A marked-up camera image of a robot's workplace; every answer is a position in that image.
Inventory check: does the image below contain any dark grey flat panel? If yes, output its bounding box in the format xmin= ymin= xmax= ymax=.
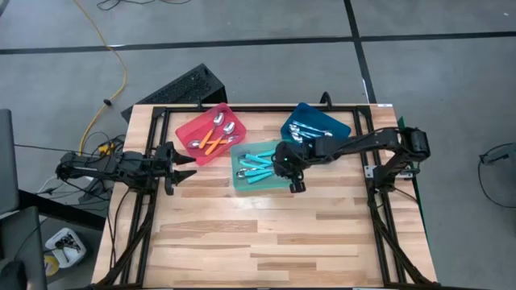
xmin=0 ymin=205 xmax=48 ymax=290
xmin=0 ymin=107 xmax=20 ymax=217

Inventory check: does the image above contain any thin black floor cable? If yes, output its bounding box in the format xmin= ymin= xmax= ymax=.
xmin=96 ymin=0 xmax=193 ymax=12

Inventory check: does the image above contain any pink translucent plastic bin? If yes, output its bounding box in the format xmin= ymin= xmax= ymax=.
xmin=174 ymin=101 xmax=248 ymax=167

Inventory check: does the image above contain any black curved clamp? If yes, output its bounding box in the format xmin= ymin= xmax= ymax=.
xmin=319 ymin=91 xmax=335 ymax=110

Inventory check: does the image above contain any orange-handled metal spoon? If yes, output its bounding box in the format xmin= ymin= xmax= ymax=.
xmin=187 ymin=139 xmax=227 ymax=150
xmin=204 ymin=122 xmax=236 ymax=156
xmin=198 ymin=112 xmax=226 ymax=151
xmin=215 ymin=135 xmax=240 ymax=154

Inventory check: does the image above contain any yellow tape roll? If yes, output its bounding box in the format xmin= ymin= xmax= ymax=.
xmin=43 ymin=255 xmax=60 ymax=278

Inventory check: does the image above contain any black round wire stand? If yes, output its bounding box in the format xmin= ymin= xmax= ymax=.
xmin=477 ymin=142 xmax=516 ymax=209

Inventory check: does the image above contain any teal translucent plastic bin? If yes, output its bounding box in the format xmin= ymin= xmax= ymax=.
xmin=230 ymin=138 xmax=300 ymax=193

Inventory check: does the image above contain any yellow extension cable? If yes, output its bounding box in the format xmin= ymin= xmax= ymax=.
xmin=72 ymin=0 xmax=129 ymax=154

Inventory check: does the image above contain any grey metal mounting plate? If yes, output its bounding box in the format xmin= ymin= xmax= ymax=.
xmin=364 ymin=164 xmax=415 ymax=180

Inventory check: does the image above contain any white tray of small parts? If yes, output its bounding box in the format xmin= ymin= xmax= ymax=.
xmin=43 ymin=226 xmax=89 ymax=270

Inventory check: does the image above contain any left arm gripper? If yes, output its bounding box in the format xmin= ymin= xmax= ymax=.
xmin=154 ymin=140 xmax=198 ymax=197

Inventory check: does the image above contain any dark blue plastic bin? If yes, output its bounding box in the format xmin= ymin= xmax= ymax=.
xmin=280 ymin=101 xmax=352 ymax=156

